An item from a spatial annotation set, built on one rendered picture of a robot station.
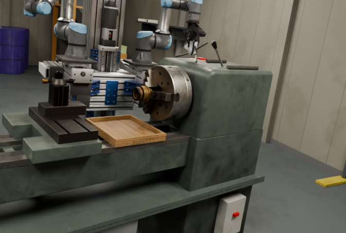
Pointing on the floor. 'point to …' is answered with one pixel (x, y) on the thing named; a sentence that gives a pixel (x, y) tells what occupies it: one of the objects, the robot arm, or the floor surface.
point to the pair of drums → (14, 50)
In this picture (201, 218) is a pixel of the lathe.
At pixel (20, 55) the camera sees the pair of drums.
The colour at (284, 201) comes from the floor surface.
